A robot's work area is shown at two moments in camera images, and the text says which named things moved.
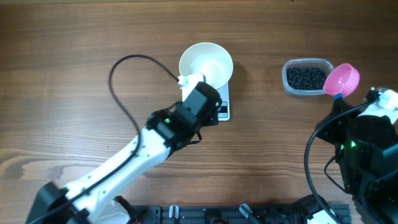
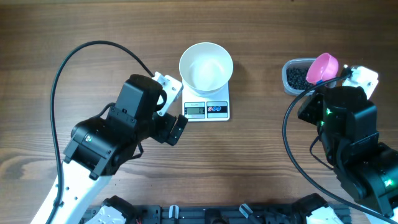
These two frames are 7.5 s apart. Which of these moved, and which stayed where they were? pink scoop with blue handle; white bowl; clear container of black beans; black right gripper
Moved: black right gripper; pink scoop with blue handle
Stayed: clear container of black beans; white bowl
